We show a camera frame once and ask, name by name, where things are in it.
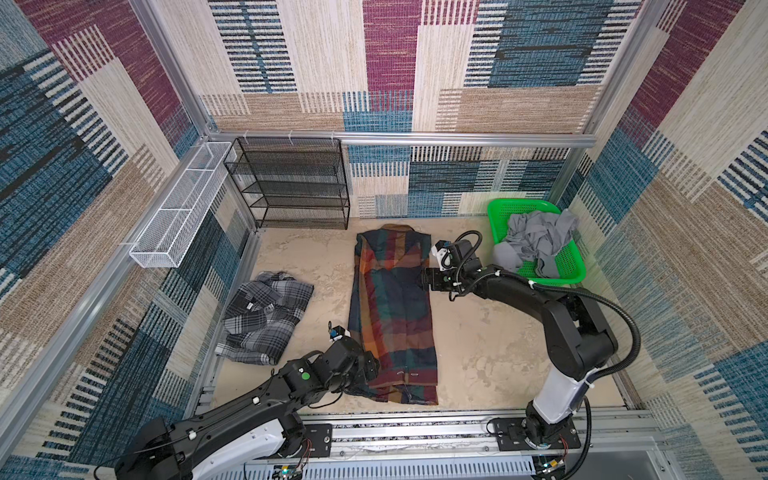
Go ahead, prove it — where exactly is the multicolour plaid long sleeve shirt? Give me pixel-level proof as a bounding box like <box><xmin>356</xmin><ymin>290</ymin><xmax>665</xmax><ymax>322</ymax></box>
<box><xmin>348</xmin><ymin>224</ymin><xmax>438</xmax><ymax>405</ymax></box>

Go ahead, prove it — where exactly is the grey plaid long sleeve shirt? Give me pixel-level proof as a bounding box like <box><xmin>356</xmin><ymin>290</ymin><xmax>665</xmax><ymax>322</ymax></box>
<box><xmin>216</xmin><ymin>271</ymin><xmax>314</xmax><ymax>366</ymax></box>

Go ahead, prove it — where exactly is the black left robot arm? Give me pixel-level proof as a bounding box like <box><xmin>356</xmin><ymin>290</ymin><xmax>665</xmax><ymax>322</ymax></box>
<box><xmin>114</xmin><ymin>335</ymin><xmax>379</xmax><ymax>479</ymax></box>

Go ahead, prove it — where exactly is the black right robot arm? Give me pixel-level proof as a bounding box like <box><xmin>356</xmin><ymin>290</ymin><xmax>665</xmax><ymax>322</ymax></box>
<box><xmin>421</xmin><ymin>237</ymin><xmax>618</xmax><ymax>449</ymax></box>

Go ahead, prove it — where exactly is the green plastic basket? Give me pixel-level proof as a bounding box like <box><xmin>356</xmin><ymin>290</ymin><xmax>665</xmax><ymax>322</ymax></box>
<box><xmin>487</xmin><ymin>198</ymin><xmax>586</xmax><ymax>286</ymax></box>

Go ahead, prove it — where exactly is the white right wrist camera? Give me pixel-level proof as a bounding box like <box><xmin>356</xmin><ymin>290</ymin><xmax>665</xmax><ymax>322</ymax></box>
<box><xmin>430</xmin><ymin>240</ymin><xmax>457</xmax><ymax>271</ymax></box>

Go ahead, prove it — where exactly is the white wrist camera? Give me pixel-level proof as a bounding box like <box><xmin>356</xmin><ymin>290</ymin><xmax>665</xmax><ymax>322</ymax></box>
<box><xmin>328</xmin><ymin>322</ymin><xmax>350</xmax><ymax>342</ymax></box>
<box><xmin>430</xmin><ymin>240</ymin><xmax>457</xmax><ymax>271</ymax></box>

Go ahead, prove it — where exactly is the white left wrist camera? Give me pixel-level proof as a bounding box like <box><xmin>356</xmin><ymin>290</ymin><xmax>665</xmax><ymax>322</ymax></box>
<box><xmin>328</xmin><ymin>322</ymin><xmax>350</xmax><ymax>342</ymax></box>

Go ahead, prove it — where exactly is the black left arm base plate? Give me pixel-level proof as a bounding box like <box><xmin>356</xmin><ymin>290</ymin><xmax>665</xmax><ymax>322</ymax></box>
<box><xmin>288</xmin><ymin>423</ymin><xmax>333</xmax><ymax>459</ymax></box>

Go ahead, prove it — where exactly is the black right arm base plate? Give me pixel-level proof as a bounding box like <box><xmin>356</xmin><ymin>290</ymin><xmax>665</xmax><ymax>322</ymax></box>
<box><xmin>490</xmin><ymin>416</ymin><xmax>582</xmax><ymax>451</ymax></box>

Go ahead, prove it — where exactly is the black wire mesh shelf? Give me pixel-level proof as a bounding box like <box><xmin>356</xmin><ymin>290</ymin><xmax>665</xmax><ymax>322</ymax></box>
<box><xmin>224</xmin><ymin>137</ymin><xmax>351</xmax><ymax>230</ymax></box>

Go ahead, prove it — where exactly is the white wire mesh tray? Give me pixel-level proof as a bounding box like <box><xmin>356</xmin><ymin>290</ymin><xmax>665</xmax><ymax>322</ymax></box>
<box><xmin>130</xmin><ymin>142</ymin><xmax>233</xmax><ymax>269</ymax></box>

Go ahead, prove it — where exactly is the aluminium mounting rail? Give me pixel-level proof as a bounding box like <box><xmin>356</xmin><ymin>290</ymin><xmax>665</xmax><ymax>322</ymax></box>
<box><xmin>303</xmin><ymin>407</ymin><xmax>685</xmax><ymax>479</ymax></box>

